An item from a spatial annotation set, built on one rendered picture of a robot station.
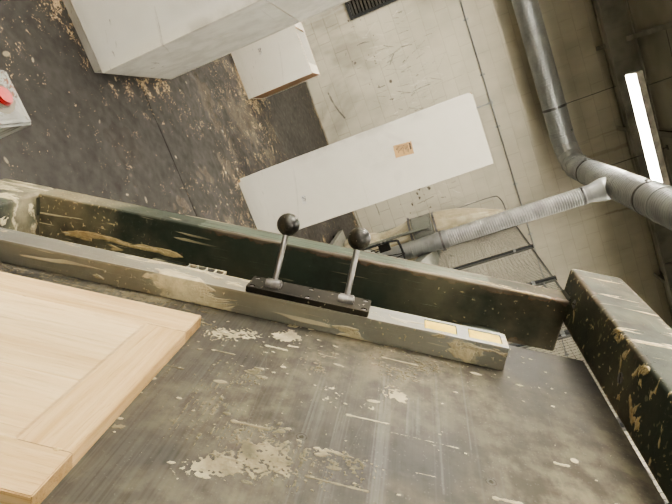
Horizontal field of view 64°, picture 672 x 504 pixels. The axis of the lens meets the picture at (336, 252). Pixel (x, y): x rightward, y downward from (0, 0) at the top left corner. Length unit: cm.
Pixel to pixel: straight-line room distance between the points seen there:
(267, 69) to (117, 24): 266
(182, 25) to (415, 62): 598
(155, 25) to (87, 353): 273
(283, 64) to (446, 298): 489
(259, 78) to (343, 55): 328
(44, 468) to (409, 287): 72
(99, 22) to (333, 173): 207
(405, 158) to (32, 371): 395
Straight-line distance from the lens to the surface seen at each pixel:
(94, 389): 68
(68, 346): 76
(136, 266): 94
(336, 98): 895
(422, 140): 444
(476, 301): 110
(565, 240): 936
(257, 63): 589
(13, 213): 125
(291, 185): 462
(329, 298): 87
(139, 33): 337
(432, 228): 654
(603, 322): 97
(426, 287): 108
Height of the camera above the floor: 172
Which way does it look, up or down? 14 degrees down
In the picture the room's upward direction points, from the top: 72 degrees clockwise
